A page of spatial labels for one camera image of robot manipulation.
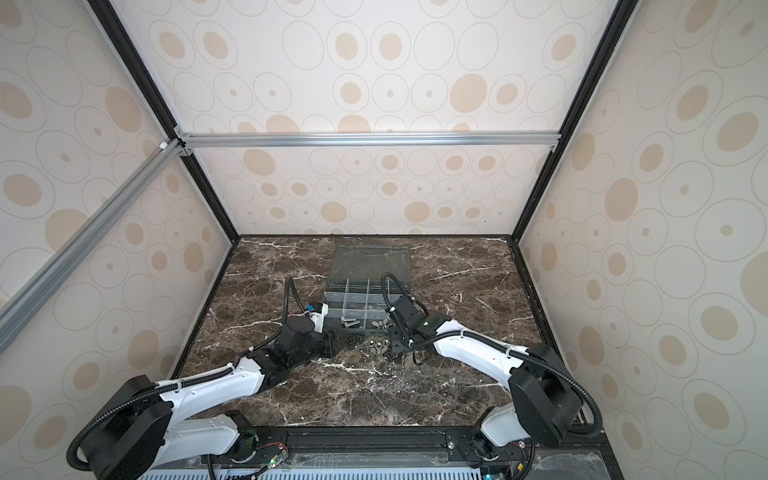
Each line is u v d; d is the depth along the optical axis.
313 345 0.73
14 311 0.51
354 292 1.04
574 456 0.73
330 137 0.89
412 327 0.64
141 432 0.40
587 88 0.80
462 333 0.54
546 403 0.42
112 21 0.68
